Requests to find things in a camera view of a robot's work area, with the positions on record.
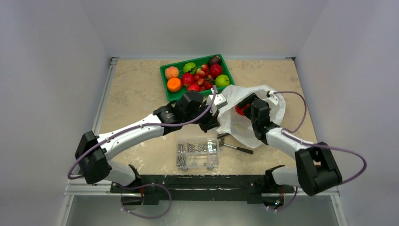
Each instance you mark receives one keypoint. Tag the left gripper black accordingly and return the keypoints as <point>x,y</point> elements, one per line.
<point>212,122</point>

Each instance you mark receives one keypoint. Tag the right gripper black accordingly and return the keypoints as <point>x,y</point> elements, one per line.
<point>249,103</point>

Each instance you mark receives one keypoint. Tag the white plastic bag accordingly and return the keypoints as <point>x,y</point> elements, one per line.
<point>240,126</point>

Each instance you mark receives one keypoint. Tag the fake red apple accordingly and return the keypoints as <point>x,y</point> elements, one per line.
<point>194,87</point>
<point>187,79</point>
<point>215,70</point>

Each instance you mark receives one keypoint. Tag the fake red cherry bunch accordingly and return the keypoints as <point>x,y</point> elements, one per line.
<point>203,78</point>

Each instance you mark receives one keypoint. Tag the fake green apple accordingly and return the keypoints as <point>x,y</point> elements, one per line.
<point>222,80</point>

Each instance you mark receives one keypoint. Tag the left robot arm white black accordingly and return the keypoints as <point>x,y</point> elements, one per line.
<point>94,153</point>

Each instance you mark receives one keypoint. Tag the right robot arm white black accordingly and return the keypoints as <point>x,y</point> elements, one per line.
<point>315,167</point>

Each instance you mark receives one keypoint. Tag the fake orange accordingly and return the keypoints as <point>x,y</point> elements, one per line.
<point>174,85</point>

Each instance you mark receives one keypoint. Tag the fake green cracked fruit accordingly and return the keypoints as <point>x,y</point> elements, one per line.
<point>190,67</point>

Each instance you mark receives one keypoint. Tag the fake dark red fruit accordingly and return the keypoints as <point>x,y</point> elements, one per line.
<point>216,59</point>

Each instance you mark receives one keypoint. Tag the clear plastic screw box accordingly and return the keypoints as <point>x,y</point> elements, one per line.
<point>197,150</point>

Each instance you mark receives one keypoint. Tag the black base bar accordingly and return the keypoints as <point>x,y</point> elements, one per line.
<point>252,189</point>

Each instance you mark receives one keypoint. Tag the small black-handled hammer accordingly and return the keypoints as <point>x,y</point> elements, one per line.
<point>222,143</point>

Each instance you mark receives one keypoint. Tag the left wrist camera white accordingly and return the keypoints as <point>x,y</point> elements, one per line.
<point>216,102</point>

